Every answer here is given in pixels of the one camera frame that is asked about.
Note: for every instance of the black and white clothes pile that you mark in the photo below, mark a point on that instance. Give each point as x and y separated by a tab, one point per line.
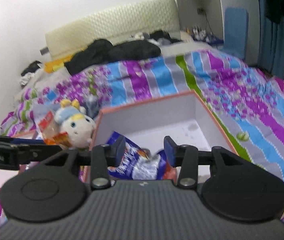
30	73

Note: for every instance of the white and blue plush toy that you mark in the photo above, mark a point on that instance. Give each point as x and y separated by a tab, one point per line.
77	127

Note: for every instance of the pink box lid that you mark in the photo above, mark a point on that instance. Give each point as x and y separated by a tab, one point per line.
2	177

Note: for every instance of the dark grey clothes heap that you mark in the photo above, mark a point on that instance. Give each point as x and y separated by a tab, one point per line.
165	37

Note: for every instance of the grey bedside switch panel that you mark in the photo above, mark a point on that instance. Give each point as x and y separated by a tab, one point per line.
44	50

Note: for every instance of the orange snack packet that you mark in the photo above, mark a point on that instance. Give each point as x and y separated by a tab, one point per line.
171	173

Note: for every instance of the purple floral striped blanket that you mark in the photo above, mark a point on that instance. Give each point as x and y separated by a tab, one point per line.
232	105

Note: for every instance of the row of small bottles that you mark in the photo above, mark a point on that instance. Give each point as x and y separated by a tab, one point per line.
203	33

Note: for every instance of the yellow pillow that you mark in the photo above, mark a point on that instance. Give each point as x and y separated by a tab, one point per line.
55	65

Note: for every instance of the blue chair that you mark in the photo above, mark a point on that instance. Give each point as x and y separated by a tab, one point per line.
235	32

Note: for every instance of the blue snack packet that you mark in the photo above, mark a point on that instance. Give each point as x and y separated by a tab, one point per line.
142	166

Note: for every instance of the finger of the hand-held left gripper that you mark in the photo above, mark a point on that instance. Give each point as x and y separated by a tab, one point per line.
27	141
39	152

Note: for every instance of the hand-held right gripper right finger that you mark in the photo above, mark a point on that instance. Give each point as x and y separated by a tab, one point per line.
169	152

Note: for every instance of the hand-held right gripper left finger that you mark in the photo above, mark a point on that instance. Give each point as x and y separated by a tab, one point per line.
121	152

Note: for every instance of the cream quilted headboard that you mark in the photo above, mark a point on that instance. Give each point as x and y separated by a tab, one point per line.
112	22

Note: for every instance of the black wall socket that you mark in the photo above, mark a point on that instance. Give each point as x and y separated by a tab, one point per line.
201	10

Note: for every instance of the pink cardboard box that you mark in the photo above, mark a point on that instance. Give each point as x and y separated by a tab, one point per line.
157	120

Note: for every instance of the red label clear snack packet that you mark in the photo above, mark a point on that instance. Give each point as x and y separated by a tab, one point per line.
47	122

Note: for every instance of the blue curtain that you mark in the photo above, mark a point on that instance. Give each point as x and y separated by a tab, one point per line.
279	52

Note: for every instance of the black jacket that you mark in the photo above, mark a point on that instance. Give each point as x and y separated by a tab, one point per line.
122	52

